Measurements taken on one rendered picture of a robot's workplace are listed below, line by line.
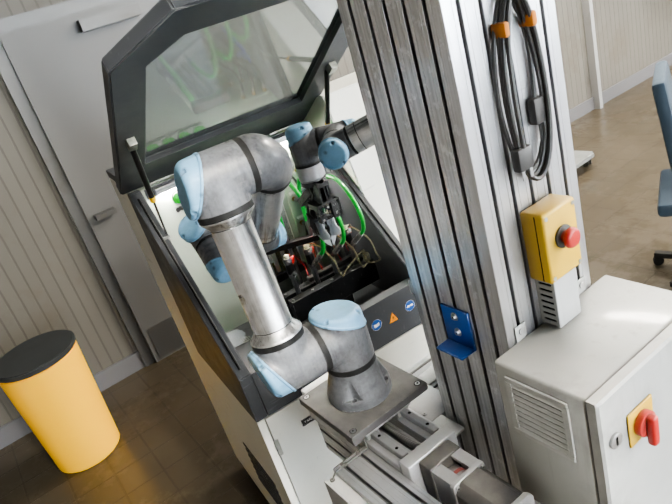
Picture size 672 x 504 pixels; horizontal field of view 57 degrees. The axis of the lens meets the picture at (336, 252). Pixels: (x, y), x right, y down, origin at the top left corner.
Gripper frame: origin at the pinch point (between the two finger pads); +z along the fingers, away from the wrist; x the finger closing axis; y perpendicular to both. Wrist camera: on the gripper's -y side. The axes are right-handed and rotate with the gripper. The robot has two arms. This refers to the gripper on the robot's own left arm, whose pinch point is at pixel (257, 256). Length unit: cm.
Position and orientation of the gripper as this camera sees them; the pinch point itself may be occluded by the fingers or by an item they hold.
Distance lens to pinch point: 188.8
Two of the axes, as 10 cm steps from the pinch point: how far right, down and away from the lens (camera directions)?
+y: 2.8, 8.7, -4.1
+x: 8.7, -4.0, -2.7
